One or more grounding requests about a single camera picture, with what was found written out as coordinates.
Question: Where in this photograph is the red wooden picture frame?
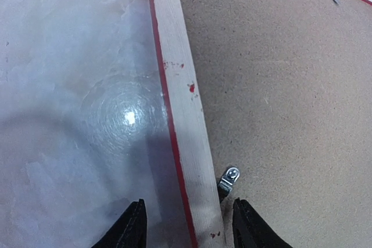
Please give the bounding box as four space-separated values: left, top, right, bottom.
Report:
145 0 372 248

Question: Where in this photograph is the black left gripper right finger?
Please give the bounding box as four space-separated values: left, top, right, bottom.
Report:
232 198 292 248

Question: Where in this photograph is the brown frame backing board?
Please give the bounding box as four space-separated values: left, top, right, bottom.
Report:
173 0 372 248

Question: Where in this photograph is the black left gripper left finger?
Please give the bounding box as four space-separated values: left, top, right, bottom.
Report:
92 199 147 248

